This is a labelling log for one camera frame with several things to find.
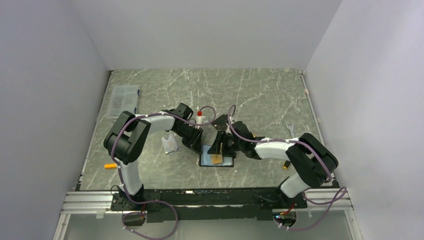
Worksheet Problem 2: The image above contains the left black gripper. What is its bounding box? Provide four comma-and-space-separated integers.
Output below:
174, 124, 204, 156

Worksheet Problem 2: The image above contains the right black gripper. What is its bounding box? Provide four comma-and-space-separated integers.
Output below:
208, 130, 244, 158

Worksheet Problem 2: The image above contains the black leather card holder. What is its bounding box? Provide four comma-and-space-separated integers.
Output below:
198, 145, 234, 168

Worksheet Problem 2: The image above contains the black card sleeve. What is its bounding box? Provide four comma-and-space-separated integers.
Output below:
211, 114, 228, 132

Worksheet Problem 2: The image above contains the clear plastic screw box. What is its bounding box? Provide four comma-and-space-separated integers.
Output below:
106, 85, 140, 119

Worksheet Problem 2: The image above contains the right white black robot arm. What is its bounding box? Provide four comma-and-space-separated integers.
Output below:
207, 121, 339, 208

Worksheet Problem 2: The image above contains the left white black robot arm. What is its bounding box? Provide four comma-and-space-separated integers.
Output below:
103, 103, 206, 210

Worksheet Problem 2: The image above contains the silver credit card stack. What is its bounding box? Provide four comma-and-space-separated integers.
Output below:
161, 133, 179, 154

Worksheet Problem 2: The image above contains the yellow tipped black tool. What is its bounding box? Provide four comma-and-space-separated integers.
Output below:
283, 160, 291, 170

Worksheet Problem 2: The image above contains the silver wrench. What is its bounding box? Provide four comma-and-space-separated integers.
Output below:
285, 122, 296, 139

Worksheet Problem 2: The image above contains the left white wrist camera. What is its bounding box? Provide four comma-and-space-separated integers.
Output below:
194, 110, 209, 127

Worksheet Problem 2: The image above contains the aluminium frame rail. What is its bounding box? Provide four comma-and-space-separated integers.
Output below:
61, 188, 354, 218

